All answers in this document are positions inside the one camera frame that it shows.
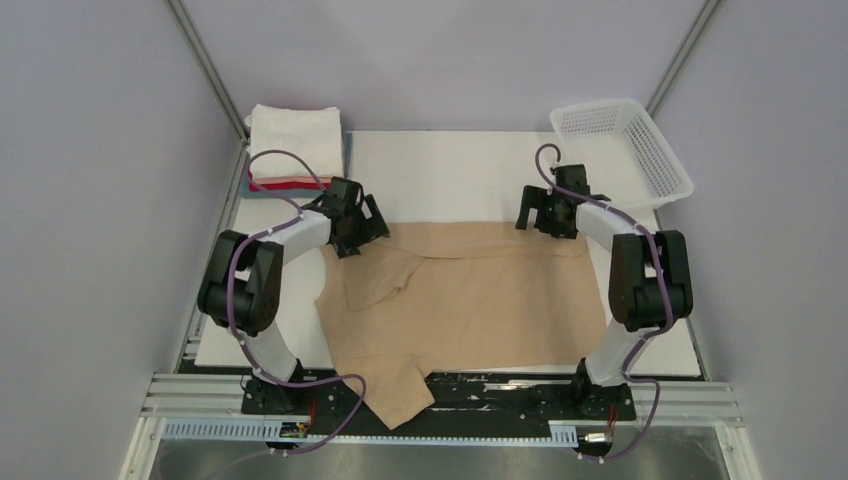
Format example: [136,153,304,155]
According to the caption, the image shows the beige t shirt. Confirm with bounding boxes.
[315,222,608,429]

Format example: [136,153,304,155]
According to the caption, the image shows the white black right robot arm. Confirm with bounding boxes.
[515,165,694,418]

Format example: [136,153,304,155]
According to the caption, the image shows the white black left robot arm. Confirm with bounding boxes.
[196,177,390,414]

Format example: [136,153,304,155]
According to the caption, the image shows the white plastic laundry basket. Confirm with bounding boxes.
[549,98,694,210]

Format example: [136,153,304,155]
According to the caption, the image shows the peach folded t shirt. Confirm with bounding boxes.
[252,176,332,188]

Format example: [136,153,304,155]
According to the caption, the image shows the red folded t shirt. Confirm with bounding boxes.
[243,176,331,192]

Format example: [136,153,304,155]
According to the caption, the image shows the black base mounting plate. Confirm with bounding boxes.
[194,367,637,439]

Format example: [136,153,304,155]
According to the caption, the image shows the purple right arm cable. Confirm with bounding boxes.
[533,142,676,464]

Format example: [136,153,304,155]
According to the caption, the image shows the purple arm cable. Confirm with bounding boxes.
[533,142,676,464]
[225,149,367,458]

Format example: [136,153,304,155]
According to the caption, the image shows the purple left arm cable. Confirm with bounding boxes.
[225,149,367,458]

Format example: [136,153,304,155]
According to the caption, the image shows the left corner metal post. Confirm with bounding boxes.
[164,0,248,144]

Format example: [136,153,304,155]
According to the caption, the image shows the corner metal post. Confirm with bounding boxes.
[164,0,248,144]
[645,0,725,117]

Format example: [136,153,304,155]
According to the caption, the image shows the slotted white cable duct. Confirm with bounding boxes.
[161,418,579,448]

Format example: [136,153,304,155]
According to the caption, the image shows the aluminium frame rail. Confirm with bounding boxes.
[120,374,762,479]

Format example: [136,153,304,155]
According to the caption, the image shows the right corner metal post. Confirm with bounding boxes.
[645,0,725,117]

